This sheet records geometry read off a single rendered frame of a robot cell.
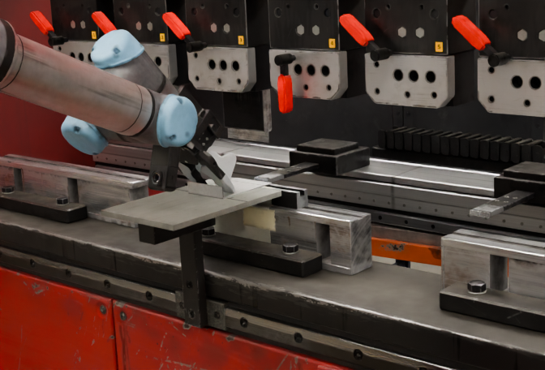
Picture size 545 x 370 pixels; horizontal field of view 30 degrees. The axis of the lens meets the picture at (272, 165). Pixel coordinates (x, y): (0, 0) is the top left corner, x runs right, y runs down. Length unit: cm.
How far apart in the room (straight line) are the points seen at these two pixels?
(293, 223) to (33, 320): 71
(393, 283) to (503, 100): 38
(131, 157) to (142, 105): 102
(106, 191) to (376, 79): 76
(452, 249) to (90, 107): 60
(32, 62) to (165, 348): 79
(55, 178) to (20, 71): 100
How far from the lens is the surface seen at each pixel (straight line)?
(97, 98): 138
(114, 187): 212
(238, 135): 187
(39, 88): 132
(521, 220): 182
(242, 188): 182
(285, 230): 180
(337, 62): 164
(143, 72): 162
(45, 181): 231
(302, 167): 196
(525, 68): 146
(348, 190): 202
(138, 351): 200
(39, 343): 226
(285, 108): 168
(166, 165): 168
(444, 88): 153
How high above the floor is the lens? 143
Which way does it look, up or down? 12 degrees down
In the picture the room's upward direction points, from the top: 3 degrees counter-clockwise
